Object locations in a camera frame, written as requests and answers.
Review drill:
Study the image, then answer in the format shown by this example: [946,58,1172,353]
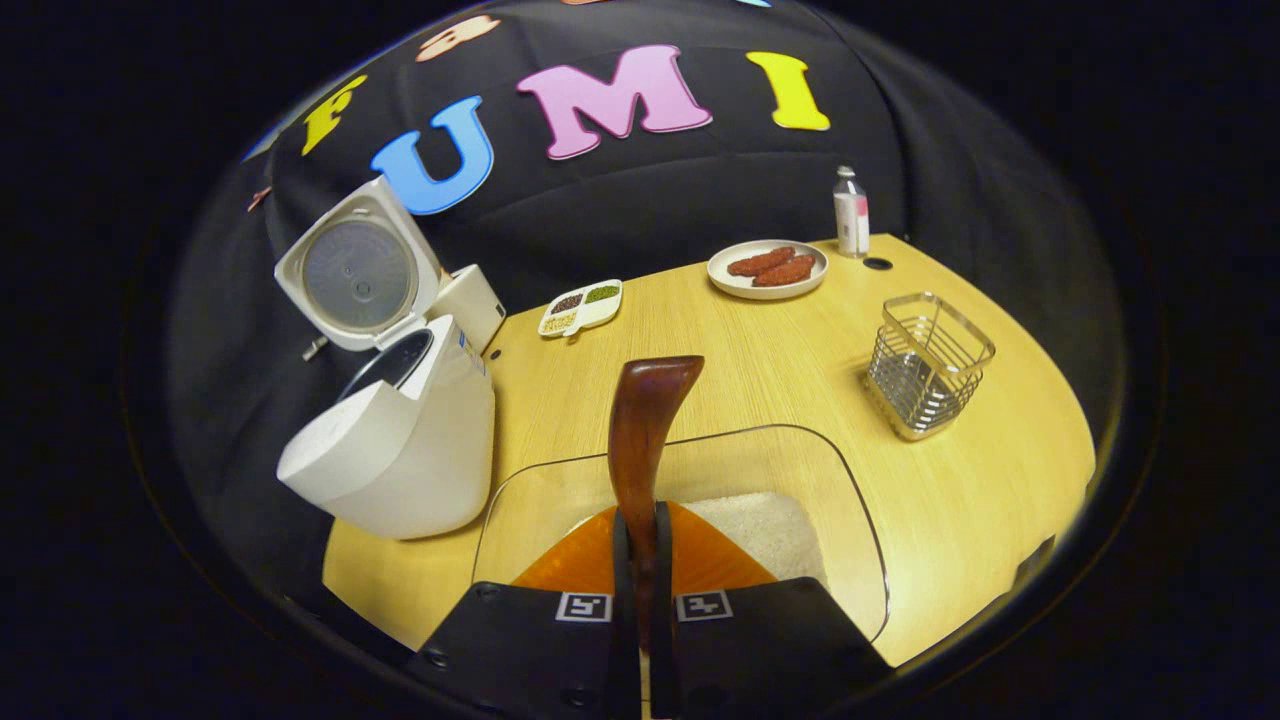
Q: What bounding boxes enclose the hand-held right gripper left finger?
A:
[405,503,641,720]

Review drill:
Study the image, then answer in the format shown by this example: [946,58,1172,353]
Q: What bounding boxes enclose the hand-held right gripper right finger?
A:
[652,500,896,720]

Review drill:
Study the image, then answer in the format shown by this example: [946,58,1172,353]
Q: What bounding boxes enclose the clear rice container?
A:
[470,424,891,646]

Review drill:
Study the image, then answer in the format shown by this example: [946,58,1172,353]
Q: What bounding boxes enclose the brown wooden spoon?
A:
[608,355,706,656]

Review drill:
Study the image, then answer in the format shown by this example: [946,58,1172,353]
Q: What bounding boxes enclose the white rice cooker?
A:
[274,175,498,542]

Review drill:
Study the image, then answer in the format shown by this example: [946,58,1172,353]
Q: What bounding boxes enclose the metal wire chopstick holder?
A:
[866,291,997,442]

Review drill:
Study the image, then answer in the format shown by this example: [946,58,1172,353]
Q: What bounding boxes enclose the white divided bean dish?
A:
[538,279,624,338]

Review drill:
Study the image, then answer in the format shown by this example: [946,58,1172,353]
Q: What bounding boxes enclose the white round plate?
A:
[706,239,830,301]

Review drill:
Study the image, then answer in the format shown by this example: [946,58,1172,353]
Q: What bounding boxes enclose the brown sausage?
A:
[752,254,818,288]
[727,246,798,278]

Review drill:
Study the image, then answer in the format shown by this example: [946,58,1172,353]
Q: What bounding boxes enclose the black backdrop cloth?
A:
[165,0,1121,601]

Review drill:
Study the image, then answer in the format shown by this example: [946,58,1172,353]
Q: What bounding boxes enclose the clear bottle with pink label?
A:
[833,165,871,259]

